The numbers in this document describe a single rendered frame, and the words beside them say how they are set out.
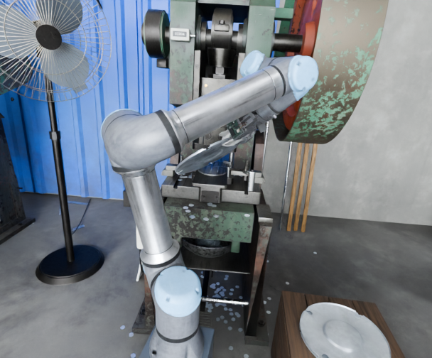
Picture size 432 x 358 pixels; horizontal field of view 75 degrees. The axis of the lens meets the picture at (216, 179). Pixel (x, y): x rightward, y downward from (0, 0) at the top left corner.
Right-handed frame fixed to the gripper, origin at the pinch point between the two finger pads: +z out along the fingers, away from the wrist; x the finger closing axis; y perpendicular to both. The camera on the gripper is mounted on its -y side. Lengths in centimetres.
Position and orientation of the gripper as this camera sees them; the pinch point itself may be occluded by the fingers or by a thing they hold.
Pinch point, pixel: (225, 142)
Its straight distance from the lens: 103.8
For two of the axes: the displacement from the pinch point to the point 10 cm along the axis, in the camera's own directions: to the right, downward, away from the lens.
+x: 4.3, 8.9, -1.4
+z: -6.2, 4.1, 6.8
